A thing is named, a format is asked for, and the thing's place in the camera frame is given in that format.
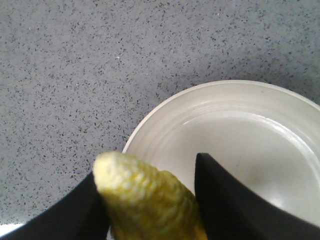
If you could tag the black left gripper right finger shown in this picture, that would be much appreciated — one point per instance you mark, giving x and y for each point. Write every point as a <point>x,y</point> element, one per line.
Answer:
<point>231,211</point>

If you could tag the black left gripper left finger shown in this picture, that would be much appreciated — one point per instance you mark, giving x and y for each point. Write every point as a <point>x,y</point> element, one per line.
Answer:
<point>80,215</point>

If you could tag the yellow corn cob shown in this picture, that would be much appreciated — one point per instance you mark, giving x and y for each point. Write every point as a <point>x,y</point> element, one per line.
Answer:
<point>143,202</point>

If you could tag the beige round plate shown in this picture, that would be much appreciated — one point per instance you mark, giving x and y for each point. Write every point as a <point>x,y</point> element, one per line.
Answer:
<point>265,136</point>

